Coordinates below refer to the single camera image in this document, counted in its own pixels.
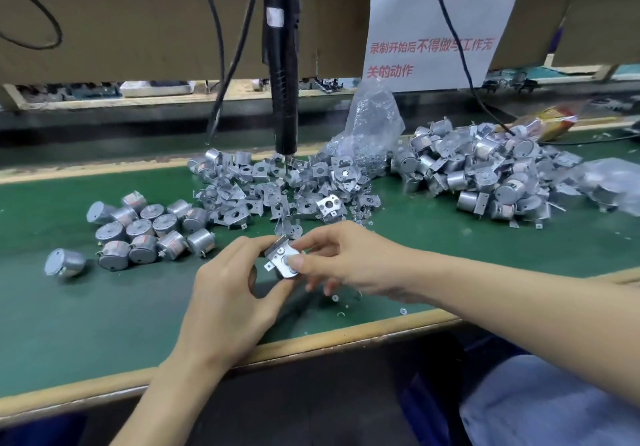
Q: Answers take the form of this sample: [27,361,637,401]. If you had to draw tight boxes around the person's left hand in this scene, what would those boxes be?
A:
[175,235,299,372]

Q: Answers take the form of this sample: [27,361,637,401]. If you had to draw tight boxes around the person's right hand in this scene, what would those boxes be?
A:
[285,220,441,304]

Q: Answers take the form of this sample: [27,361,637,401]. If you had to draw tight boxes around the silver metal bracket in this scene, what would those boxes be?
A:
[262,235,301,277]

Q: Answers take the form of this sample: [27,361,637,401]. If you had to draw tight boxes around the pile of metal brackets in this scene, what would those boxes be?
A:
[188,147,386,237]

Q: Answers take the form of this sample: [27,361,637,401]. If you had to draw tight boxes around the pile of silver motors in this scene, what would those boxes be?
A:
[43,190,216,282]

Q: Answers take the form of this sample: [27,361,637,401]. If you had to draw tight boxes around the pile of assembled motors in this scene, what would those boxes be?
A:
[390,117,586,230]

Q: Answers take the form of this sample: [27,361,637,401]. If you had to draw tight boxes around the black electric screwdriver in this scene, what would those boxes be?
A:
[262,0,303,156]

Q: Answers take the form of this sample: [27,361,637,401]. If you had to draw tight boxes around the person's right forearm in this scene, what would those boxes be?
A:
[425,255,640,407]

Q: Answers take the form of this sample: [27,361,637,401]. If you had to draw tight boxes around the small clear plastic bag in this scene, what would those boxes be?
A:
[320,78,406,176]

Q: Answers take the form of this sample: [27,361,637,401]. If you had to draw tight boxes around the dark blue crate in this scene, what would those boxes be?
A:
[398,345,471,446]

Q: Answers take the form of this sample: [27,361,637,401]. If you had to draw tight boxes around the green bench mat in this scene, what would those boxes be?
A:
[0,135,640,397]

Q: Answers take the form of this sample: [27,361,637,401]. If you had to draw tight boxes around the grey blue trousers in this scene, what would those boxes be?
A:
[460,355,640,446]

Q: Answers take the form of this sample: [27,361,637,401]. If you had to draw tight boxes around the orange packet in plastic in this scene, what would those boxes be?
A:
[515,100,596,142]

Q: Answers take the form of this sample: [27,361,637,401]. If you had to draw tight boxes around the white paper sign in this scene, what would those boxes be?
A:
[362,0,531,94]

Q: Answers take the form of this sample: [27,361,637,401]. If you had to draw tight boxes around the crumpled clear plastic bag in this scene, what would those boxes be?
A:
[575,155,640,216]

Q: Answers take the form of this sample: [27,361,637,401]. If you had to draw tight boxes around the brown back panel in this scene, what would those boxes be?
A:
[0,0,640,84]

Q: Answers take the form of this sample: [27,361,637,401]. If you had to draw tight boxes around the black hanging cable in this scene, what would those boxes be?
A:
[192,0,227,146]
[208,0,263,146]

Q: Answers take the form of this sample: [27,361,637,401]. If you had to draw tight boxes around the black looped cable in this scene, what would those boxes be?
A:
[0,0,64,52]

